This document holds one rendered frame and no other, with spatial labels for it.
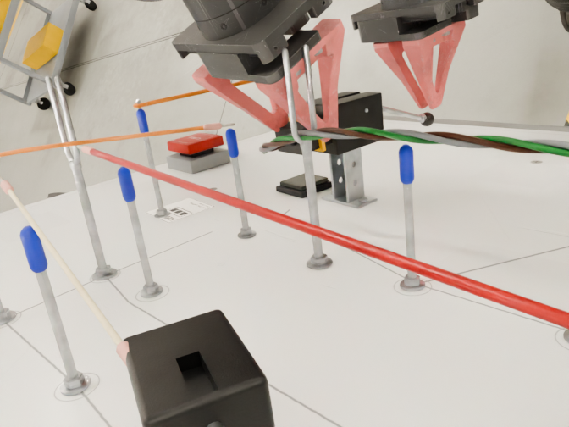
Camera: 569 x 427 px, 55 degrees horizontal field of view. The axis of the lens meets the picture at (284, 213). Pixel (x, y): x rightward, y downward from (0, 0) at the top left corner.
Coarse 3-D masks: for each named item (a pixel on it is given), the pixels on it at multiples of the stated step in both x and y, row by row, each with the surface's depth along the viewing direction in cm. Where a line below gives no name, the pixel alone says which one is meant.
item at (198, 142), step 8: (184, 136) 67; (192, 136) 67; (200, 136) 66; (208, 136) 65; (216, 136) 65; (168, 144) 66; (176, 144) 64; (184, 144) 63; (192, 144) 63; (200, 144) 63; (208, 144) 64; (216, 144) 65; (184, 152) 64; (192, 152) 63; (200, 152) 65
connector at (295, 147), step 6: (288, 126) 43; (300, 126) 42; (276, 132) 43; (282, 132) 43; (288, 132) 42; (294, 144) 42; (312, 144) 42; (318, 144) 43; (282, 150) 44; (288, 150) 43; (294, 150) 42; (300, 150) 42; (312, 150) 42
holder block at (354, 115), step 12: (348, 96) 46; (360, 96) 45; (372, 96) 44; (348, 108) 43; (360, 108) 44; (372, 108) 45; (348, 120) 43; (360, 120) 44; (372, 120) 45; (336, 144) 43; (348, 144) 44; (360, 144) 45
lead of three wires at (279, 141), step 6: (300, 132) 33; (276, 138) 36; (282, 138) 35; (288, 138) 34; (306, 138) 33; (264, 144) 37; (270, 144) 36; (276, 144) 36; (282, 144) 35; (288, 144) 35; (264, 150) 38; (270, 150) 37
